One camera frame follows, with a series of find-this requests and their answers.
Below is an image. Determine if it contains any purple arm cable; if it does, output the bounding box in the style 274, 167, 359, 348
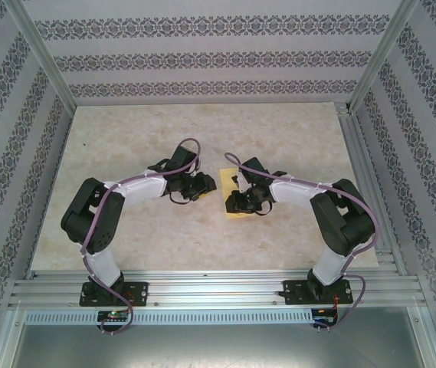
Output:
79, 136, 204, 337
223, 152, 380, 333

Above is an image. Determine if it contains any aluminium frame post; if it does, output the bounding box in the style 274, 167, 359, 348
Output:
4, 0, 80, 113
346, 0, 421, 113

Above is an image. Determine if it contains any aluminium mounting rail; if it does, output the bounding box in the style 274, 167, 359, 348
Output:
8, 269, 428, 308

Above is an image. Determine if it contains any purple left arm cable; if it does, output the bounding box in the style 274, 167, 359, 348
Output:
79, 136, 204, 337

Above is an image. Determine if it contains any aluminium side rail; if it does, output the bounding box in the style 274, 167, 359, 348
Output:
335, 101, 409, 276

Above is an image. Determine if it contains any slotted white cable duct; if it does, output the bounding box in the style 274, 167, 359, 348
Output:
23, 308, 315, 326

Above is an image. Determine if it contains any grey metal sheet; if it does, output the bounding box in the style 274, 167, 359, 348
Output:
8, 306, 436, 368

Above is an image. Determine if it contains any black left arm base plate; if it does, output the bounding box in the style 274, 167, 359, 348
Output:
80, 281, 150, 307

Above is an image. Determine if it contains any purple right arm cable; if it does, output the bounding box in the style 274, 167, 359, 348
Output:
223, 152, 380, 333

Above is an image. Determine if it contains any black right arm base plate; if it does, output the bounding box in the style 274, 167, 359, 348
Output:
281, 279, 354, 307

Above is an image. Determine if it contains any yellow cloth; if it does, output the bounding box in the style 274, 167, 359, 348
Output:
219, 166, 256, 222

